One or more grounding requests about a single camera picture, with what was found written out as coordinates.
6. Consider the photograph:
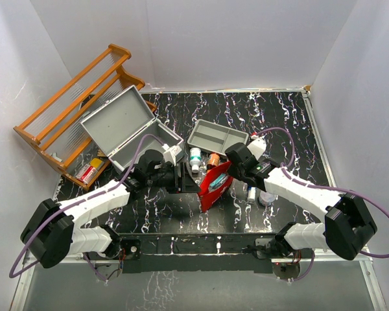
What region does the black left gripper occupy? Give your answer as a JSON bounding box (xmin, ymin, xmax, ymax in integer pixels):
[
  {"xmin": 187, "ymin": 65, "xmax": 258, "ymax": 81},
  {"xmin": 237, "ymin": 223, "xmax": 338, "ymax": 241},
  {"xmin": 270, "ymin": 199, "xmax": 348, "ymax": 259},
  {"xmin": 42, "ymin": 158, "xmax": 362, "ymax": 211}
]
[{"xmin": 147, "ymin": 162, "xmax": 201, "ymax": 194}]

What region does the red first aid kit pouch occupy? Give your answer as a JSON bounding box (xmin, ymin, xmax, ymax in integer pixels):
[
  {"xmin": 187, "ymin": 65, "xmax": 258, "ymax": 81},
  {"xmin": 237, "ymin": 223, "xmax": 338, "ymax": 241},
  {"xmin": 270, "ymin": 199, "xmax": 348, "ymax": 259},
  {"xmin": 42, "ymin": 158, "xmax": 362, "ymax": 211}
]
[{"xmin": 198, "ymin": 161, "xmax": 233, "ymax": 213}]

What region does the grey metal medicine case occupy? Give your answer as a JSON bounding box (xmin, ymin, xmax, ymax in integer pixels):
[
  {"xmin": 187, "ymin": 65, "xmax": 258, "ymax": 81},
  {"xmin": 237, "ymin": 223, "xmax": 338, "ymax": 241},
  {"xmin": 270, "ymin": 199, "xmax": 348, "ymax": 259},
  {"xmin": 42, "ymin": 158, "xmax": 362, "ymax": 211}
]
[{"xmin": 81, "ymin": 86, "xmax": 184, "ymax": 173}]

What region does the teal packet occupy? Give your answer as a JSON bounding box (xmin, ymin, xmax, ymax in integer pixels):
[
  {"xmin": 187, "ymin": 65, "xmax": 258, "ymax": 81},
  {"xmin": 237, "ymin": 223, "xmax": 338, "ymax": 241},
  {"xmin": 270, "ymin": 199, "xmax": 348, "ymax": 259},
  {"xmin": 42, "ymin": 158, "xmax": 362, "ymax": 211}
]
[{"xmin": 209, "ymin": 174, "xmax": 228, "ymax": 191}]

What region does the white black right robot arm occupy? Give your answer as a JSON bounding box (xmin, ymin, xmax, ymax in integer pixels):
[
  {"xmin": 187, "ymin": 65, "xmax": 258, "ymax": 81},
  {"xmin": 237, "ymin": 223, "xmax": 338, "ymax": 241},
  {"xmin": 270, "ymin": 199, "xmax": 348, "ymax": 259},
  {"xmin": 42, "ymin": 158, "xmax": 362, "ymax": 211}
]
[{"xmin": 225, "ymin": 143, "xmax": 377, "ymax": 260}]

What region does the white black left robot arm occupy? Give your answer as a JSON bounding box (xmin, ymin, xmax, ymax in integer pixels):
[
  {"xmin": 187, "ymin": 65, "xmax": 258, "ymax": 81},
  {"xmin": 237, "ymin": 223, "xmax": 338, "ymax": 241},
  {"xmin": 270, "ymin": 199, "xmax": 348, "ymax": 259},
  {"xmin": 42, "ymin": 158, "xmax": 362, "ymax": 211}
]
[{"xmin": 21, "ymin": 150, "xmax": 200, "ymax": 268}]

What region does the red white medicine box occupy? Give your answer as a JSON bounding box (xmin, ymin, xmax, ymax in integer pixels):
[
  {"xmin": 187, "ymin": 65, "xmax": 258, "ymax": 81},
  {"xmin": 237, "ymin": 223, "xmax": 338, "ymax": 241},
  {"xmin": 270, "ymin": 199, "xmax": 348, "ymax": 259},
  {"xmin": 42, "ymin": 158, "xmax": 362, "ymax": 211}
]
[{"xmin": 76, "ymin": 164, "xmax": 98, "ymax": 184}]

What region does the amber bottle orange cap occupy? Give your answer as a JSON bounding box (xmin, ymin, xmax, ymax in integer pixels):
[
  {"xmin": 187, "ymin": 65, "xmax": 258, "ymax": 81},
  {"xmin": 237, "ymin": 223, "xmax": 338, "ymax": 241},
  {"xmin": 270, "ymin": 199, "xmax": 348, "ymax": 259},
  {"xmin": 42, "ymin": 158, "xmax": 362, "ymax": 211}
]
[{"xmin": 207, "ymin": 153, "xmax": 220, "ymax": 170}]

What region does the blue white bandage roll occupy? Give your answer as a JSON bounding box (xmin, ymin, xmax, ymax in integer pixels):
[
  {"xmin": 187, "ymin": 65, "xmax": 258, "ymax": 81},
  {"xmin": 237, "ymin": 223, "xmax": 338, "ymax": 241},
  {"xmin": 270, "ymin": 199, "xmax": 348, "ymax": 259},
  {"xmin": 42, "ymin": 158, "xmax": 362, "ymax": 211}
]
[{"xmin": 247, "ymin": 187, "xmax": 256, "ymax": 203}]

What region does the white pill bottle teal label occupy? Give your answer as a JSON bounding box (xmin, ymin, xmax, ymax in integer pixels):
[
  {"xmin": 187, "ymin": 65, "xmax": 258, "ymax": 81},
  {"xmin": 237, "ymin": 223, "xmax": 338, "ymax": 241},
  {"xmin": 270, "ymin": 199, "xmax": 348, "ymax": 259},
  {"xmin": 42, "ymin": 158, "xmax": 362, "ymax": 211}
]
[{"xmin": 189, "ymin": 148, "xmax": 202, "ymax": 174}]

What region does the clear tape roll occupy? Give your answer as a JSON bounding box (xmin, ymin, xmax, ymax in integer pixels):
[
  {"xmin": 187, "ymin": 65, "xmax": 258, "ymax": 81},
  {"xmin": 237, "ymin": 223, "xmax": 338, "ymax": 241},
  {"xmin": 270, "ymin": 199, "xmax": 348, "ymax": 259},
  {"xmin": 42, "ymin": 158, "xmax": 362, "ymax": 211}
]
[{"xmin": 258, "ymin": 190, "xmax": 278, "ymax": 207}]

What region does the grey plastic divider tray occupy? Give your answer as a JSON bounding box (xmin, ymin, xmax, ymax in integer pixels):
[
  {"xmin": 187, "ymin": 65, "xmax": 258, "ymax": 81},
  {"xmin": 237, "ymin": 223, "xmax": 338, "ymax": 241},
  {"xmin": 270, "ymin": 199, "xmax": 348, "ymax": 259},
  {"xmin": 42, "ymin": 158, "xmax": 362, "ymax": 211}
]
[{"xmin": 187, "ymin": 119, "xmax": 249, "ymax": 157}]

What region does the orange wooden rack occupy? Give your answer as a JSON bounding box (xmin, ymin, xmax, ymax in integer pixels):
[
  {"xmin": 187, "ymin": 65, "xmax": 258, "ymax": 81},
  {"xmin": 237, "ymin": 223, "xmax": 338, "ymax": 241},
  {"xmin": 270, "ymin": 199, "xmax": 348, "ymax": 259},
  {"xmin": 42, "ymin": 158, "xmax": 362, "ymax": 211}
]
[{"xmin": 14, "ymin": 44, "xmax": 145, "ymax": 190}]

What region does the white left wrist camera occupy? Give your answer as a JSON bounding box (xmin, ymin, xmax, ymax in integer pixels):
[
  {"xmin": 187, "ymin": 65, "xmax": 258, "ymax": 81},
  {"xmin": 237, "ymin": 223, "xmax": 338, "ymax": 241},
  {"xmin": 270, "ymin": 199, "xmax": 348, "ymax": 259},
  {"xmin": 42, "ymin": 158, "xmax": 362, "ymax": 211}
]
[{"xmin": 162, "ymin": 144, "xmax": 183, "ymax": 166}]

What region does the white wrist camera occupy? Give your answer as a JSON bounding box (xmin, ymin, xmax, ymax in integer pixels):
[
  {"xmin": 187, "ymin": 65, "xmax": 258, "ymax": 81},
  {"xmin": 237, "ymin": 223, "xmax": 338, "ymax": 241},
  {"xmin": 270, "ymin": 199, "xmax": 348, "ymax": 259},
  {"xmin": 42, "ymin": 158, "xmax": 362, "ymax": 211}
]
[
  {"xmin": 247, "ymin": 133, "xmax": 266, "ymax": 159},
  {"xmin": 162, "ymin": 144, "xmax": 183, "ymax": 166}
]

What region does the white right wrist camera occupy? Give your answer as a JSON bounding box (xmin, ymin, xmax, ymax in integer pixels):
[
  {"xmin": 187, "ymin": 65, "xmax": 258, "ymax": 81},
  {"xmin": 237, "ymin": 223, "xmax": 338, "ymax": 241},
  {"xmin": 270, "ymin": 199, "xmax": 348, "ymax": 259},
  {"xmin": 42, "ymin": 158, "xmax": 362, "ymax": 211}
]
[{"xmin": 247, "ymin": 133, "xmax": 266, "ymax": 159}]

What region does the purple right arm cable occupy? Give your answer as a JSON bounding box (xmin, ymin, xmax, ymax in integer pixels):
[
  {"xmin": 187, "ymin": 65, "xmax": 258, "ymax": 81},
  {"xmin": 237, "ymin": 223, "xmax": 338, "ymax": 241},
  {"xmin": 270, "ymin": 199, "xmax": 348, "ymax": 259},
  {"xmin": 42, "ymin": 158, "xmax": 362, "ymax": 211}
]
[{"xmin": 254, "ymin": 126, "xmax": 389, "ymax": 283}]

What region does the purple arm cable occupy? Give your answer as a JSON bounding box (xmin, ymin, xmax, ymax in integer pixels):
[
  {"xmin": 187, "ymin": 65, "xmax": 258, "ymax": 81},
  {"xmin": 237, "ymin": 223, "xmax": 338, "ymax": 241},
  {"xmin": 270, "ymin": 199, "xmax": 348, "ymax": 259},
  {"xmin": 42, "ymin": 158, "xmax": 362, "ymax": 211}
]
[
  {"xmin": 254, "ymin": 126, "xmax": 389, "ymax": 283},
  {"xmin": 8, "ymin": 133, "xmax": 169, "ymax": 282}
]

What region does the black table front rail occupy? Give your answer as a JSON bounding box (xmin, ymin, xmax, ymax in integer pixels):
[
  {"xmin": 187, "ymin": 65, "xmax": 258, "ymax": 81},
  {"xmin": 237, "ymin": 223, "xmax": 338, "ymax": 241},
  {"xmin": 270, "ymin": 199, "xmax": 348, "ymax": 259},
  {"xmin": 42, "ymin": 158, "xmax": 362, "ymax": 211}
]
[{"xmin": 77, "ymin": 231, "xmax": 312, "ymax": 275}]

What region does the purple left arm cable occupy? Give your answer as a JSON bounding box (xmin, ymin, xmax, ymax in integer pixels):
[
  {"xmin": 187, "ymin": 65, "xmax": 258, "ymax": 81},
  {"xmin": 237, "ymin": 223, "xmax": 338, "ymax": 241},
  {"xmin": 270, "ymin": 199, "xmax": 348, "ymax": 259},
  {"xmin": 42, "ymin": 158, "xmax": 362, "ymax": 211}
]
[{"xmin": 8, "ymin": 133, "xmax": 169, "ymax": 282}]

